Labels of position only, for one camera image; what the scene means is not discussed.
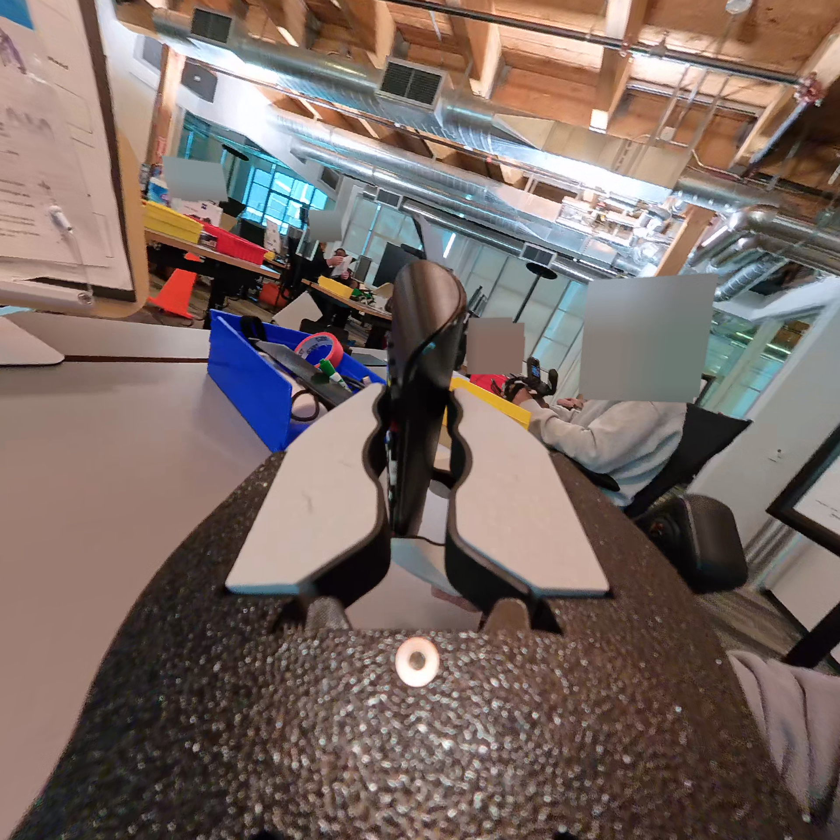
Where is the yellow plastic bin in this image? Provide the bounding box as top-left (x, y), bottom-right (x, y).
top-left (452, 376), bottom-right (534, 431)

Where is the grey desk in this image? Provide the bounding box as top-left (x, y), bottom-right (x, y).
top-left (0, 310), bottom-right (395, 840)

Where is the square marker wall poster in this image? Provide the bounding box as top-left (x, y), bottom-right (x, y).
top-left (767, 431), bottom-right (840, 670)

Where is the red storage bin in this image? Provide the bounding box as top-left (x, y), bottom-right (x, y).
top-left (200, 222), bottom-right (269, 265)

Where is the yellow storage bin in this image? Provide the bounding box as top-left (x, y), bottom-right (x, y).
top-left (143, 199), bottom-right (206, 245)

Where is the wooden document stand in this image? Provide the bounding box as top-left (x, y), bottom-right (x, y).
top-left (0, 0), bottom-right (153, 370)

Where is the red tape roll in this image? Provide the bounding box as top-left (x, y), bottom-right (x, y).
top-left (293, 330), bottom-right (349, 370)

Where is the dark brown strip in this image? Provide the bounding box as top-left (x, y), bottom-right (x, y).
top-left (386, 259), bottom-right (469, 540)

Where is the printed instruction sheet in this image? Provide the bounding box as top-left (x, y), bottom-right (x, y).
top-left (0, 0), bottom-right (135, 298)

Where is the green marker pen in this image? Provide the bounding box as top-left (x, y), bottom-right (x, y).
top-left (314, 356), bottom-right (364, 393)

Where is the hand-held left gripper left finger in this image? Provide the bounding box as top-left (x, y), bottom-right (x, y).
top-left (226, 385), bottom-right (395, 598)

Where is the person's right forearm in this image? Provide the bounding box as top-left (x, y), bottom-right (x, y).
top-left (726, 649), bottom-right (840, 840)

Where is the blue plastic bin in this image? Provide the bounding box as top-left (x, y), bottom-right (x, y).
top-left (206, 308), bottom-right (389, 455)

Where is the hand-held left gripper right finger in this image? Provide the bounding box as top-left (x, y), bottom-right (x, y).
top-left (444, 392), bottom-right (613, 601)

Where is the black cable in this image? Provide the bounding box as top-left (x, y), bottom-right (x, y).
top-left (255, 343), bottom-right (338, 422)

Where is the black office chair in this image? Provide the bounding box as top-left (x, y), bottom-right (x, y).
top-left (623, 403), bottom-right (753, 594)

